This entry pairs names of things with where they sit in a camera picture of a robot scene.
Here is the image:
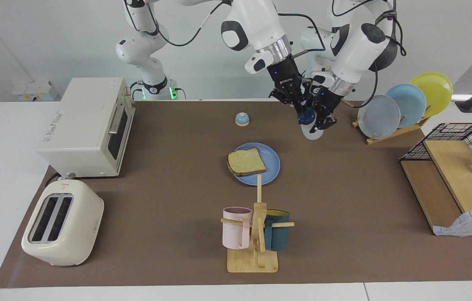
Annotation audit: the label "wooden mug rack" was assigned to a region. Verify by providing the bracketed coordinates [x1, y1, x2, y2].
[220, 175, 295, 273]

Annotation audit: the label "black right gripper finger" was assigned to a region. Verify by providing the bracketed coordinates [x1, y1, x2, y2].
[298, 81, 315, 114]
[270, 89, 299, 109]

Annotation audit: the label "grey round plate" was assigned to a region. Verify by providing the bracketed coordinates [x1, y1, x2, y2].
[357, 95, 401, 140]

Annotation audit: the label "white patterned cloth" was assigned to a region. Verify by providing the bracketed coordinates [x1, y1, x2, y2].
[432, 206, 472, 237]

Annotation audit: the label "wooden plate rack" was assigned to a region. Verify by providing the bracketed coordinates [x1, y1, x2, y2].
[352, 116, 431, 145]

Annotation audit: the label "cream two-slot toaster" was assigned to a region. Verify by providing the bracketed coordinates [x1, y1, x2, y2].
[21, 179, 105, 267]

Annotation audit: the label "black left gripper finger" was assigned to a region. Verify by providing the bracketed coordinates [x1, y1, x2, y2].
[311, 88, 324, 120]
[317, 112, 338, 130]

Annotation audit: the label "yellow round plate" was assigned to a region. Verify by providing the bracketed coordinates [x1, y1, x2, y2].
[410, 72, 454, 118]

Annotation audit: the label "white toaster oven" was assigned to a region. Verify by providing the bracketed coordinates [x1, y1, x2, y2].
[37, 77, 136, 178]

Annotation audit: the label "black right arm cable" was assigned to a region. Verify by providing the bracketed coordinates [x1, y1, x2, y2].
[124, 0, 328, 57]

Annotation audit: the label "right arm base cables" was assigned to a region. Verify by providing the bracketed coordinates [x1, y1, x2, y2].
[129, 81, 186, 101]

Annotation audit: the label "teal mug yellow inside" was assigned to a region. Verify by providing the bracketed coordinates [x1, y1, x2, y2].
[264, 209, 290, 252]

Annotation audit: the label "pink mug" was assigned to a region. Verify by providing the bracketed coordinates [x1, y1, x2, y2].
[222, 207, 253, 250]

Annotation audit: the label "white power strip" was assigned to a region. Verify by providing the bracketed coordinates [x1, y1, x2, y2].
[13, 81, 60, 102]

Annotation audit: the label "white bottle dark blue cap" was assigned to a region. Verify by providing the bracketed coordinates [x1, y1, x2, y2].
[298, 108, 324, 140]

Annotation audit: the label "blue round plate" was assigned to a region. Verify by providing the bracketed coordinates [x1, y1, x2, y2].
[232, 143, 281, 186]

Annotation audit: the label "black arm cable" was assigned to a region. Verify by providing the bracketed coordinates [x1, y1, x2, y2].
[331, 0, 407, 109]
[124, 0, 328, 57]

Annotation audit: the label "toasted bread slice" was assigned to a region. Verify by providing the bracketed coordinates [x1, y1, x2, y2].
[227, 148, 268, 176]

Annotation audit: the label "toaster power cable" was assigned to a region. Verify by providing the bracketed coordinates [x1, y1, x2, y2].
[45, 171, 62, 189]

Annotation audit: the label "wooden shelf with wire basket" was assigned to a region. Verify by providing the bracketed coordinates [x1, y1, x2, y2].
[399, 122, 472, 237]

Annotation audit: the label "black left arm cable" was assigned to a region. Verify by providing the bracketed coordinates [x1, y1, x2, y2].
[331, 0, 407, 109]

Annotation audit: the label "light blue racked plate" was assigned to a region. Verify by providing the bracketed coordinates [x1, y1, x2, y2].
[385, 84, 427, 128]

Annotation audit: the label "brown table mat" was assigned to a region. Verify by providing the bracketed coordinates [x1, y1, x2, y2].
[0, 100, 472, 289]

